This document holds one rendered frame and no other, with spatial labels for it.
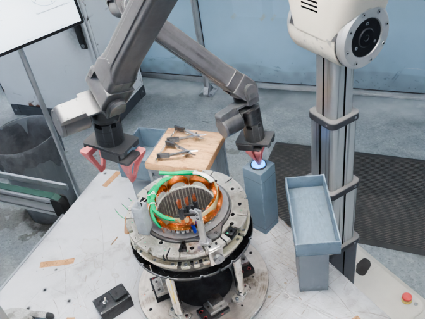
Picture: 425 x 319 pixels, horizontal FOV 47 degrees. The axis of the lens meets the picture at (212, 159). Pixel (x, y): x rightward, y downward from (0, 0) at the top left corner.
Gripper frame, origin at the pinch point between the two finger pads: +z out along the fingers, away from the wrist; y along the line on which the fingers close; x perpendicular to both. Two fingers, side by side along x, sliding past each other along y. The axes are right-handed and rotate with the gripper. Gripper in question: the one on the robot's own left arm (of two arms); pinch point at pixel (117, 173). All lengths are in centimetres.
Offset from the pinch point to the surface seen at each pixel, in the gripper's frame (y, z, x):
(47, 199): -66, 60, 30
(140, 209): 2.9, 11.9, 1.9
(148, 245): 5.8, 20.7, -0.6
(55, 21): -84, 7, 72
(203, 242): 18.5, 18.2, 4.2
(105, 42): -154, 76, 180
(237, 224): 23.0, 18.6, 13.3
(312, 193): 35, 24, 37
